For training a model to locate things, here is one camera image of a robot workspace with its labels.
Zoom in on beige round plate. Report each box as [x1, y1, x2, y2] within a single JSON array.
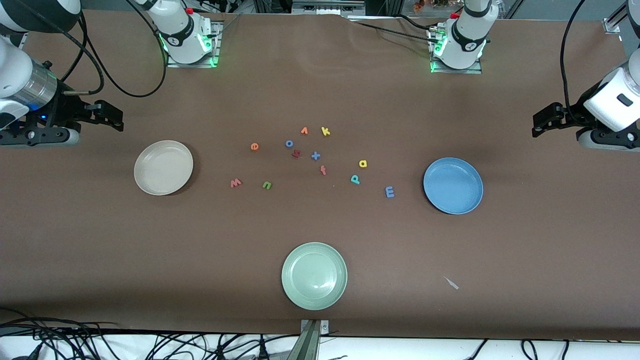
[[133, 140, 194, 196]]

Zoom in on silver aluminium corner profile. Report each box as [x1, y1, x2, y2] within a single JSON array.
[[602, 0, 640, 35]]

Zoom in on blue round plate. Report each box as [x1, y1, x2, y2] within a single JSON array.
[[423, 157, 484, 215]]

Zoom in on brown table cover sheet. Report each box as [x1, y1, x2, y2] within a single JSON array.
[[0, 9, 640, 342]]

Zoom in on grey metal box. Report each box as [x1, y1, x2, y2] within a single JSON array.
[[292, 0, 366, 14]]

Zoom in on pale green round plate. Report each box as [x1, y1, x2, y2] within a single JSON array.
[[281, 242, 348, 311]]

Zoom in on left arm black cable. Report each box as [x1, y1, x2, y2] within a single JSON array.
[[559, 0, 587, 123]]

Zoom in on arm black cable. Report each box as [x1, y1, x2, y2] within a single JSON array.
[[559, 0, 587, 123], [59, 0, 168, 99]]

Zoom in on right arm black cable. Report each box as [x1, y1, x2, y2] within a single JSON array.
[[59, 0, 168, 99]]

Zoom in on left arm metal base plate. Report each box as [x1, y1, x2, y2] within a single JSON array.
[[429, 27, 484, 75]]

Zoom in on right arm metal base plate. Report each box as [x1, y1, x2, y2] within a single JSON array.
[[166, 21, 221, 69]]

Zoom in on black cable on table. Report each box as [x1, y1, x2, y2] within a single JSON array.
[[347, 14, 443, 46]]

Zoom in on tangled black floor cables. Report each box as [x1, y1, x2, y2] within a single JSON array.
[[0, 307, 301, 360]]

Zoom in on aluminium camera mount post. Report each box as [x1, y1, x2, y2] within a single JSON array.
[[292, 319, 331, 360]]

